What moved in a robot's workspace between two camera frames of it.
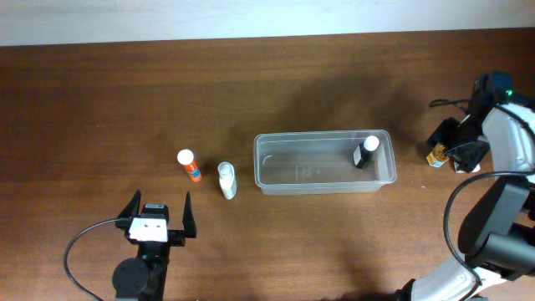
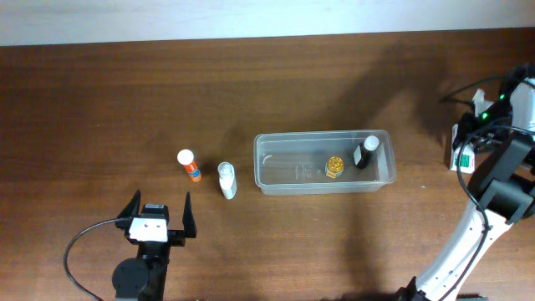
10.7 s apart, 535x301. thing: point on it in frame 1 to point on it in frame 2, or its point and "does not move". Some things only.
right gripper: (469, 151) to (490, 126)
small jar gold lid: (438, 156) to (334, 166)
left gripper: (178, 237) does not move
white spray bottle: (227, 179) does not move
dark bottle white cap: (364, 152) does not move
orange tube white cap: (185, 157) does not move
